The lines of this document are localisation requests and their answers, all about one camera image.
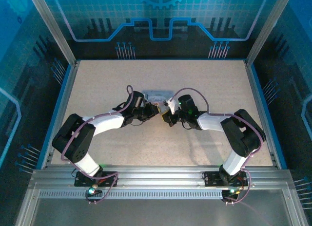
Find left base status light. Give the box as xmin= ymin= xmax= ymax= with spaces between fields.
xmin=85 ymin=187 xmax=103 ymax=197

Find grey metal front plate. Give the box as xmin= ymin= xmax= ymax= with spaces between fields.
xmin=31 ymin=198 xmax=293 ymax=226

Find aluminium mounting rail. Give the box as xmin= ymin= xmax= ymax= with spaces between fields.
xmin=29 ymin=165 xmax=293 ymax=190

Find aluminium side rail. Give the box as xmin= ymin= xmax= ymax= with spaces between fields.
xmin=244 ymin=60 xmax=311 ymax=226
xmin=14 ymin=60 xmax=80 ymax=226

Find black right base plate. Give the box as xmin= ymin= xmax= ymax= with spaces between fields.
xmin=203 ymin=171 xmax=252 ymax=188

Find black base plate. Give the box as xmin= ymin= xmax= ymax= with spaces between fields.
xmin=203 ymin=171 xmax=252 ymax=188
xmin=74 ymin=171 xmax=119 ymax=188

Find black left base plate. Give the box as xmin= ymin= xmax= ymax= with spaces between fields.
xmin=74 ymin=171 xmax=119 ymax=188

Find slotted grey cable duct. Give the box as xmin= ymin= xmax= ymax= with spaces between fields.
xmin=39 ymin=190 xmax=228 ymax=200

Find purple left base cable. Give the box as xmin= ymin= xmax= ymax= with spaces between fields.
xmin=84 ymin=172 xmax=120 ymax=204

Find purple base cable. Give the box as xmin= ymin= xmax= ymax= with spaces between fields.
xmin=223 ymin=169 xmax=252 ymax=204
xmin=84 ymin=172 xmax=120 ymax=204

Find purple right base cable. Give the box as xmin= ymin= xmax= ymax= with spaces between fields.
xmin=223 ymin=169 xmax=252 ymax=204

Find aluminium frame post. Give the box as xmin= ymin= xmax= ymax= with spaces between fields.
xmin=26 ymin=0 xmax=79 ymax=66
xmin=245 ymin=0 xmax=293 ymax=66

